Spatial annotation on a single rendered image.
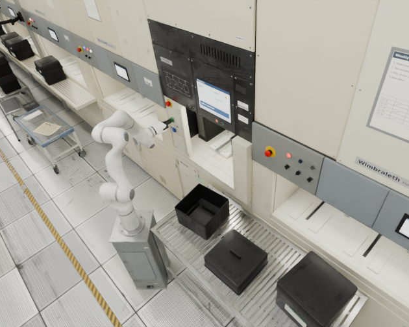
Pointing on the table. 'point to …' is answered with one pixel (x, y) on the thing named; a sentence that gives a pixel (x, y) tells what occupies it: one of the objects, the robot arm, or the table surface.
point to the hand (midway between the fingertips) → (169, 121)
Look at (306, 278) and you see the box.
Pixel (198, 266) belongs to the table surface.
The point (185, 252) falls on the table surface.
